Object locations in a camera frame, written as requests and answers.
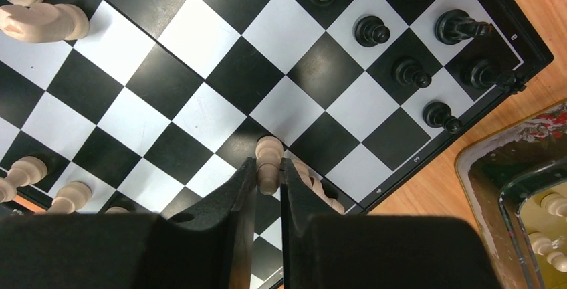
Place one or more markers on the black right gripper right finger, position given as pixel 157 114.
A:
pixel 324 249

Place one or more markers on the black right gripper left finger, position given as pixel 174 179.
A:
pixel 208 245

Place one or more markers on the black white chess board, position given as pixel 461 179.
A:
pixel 164 99

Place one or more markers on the yellow metal tin box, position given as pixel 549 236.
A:
pixel 515 183

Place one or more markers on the white chess pawn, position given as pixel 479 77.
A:
pixel 25 171

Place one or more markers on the black chess pawn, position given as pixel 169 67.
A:
pixel 371 31

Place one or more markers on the black chess piece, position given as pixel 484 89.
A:
pixel 456 25

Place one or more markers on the white knight chess piece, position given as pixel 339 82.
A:
pixel 44 22

